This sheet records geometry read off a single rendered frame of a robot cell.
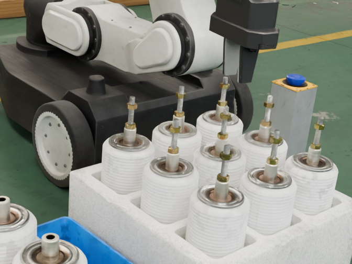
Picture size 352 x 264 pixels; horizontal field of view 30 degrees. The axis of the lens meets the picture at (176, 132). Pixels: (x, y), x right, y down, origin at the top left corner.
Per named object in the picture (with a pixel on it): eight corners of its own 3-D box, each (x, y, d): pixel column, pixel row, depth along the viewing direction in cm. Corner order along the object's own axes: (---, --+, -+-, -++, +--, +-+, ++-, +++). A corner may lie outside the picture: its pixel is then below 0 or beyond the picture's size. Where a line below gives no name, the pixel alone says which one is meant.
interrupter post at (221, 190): (209, 197, 104) (211, 178, 103) (219, 193, 105) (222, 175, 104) (220, 203, 102) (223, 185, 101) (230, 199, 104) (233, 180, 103)
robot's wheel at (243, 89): (188, 125, 195) (195, 62, 187) (200, 122, 198) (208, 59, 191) (237, 151, 182) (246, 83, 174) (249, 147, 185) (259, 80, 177)
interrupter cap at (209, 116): (209, 110, 139) (209, 107, 139) (243, 118, 137) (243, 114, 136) (196, 121, 133) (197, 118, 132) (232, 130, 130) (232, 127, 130)
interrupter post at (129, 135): (136, 142, 121) (138, 125, 119) (134, 147, 118) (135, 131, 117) (124, 140, 121) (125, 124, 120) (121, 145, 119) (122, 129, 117)
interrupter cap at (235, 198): (186, 195, 104) (187, 191, 104) (218, 182, 109) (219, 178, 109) (221, 215, 99) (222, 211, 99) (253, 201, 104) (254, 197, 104)
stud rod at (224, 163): (217, 188, 103) (222, 144, 100) (222, 187, 104) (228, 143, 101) (220, 190, 103) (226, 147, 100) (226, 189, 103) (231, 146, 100)
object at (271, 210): (218, 257, 120) (230, 169, 113) (262, 249, 124) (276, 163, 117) (246, 288, 112) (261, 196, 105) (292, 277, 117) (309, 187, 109)
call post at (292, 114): (251, 208, 153) (271, 81, 140) (271, 200, 157) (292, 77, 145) (274, 222, 148) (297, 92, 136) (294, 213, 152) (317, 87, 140)
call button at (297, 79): (281, 84, 140) (283, 74, 140) (293, 80, 143) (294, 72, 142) (296, 89, 138) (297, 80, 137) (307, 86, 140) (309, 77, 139)
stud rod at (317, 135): (315, 154, 119) (322, 116, 116) (317, 156, 118) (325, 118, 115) (309, 154, 119) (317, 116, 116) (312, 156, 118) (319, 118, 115)
